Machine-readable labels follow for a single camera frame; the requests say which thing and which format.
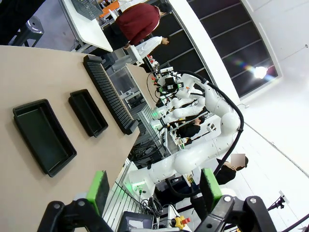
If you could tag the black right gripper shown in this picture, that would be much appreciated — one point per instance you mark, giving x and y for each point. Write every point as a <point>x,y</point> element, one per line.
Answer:
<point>169,82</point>

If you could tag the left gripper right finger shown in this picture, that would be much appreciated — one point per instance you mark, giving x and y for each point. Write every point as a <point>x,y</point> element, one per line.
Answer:
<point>210,191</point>

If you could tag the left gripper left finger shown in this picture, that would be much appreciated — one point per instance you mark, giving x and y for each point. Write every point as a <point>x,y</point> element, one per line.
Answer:
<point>96,191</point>

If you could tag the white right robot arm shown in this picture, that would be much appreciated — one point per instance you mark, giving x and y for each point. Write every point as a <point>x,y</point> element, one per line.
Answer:
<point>193,157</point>

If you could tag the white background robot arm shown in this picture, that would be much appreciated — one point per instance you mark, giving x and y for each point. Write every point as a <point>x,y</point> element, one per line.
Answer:
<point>183,112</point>

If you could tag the black plastic ESD tray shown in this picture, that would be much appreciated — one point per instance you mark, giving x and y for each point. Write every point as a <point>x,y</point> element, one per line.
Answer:
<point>88,112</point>
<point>43,137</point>

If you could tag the person in black top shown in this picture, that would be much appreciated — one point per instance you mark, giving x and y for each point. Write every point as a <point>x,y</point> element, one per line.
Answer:
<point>224,172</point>

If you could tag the brown background table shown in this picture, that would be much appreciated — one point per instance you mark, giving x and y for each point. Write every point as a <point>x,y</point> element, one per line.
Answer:
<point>140,82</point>

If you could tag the yellow red emergency stop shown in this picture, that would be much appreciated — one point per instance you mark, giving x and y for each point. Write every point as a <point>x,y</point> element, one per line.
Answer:
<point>179,221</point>

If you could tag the seated person in black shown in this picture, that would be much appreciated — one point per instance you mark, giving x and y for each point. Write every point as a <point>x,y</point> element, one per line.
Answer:
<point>189,130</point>

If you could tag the person in white top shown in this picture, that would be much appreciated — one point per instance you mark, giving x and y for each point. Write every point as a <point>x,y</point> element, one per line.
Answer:
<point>149,44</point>

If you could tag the black tablet screen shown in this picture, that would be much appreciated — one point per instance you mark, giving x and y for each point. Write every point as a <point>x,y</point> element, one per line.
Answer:
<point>135,221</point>

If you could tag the black slotted board rack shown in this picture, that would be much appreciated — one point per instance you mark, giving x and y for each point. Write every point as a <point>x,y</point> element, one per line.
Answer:
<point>108,94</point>

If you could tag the person in maroon sweater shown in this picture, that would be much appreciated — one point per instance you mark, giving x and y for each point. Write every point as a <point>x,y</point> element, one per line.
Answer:
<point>137,21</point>

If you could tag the bright ceiling lamp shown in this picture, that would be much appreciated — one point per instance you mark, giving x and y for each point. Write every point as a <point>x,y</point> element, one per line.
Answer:
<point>260,72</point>

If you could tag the white work table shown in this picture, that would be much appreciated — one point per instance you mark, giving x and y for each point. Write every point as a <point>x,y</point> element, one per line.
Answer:
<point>89,29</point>

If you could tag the grey mesh basket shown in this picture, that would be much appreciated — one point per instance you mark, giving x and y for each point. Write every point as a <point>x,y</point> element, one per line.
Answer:
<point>87,8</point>

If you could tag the black metal stool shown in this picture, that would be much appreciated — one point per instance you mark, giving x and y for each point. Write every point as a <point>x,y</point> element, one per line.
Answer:
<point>32,27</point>

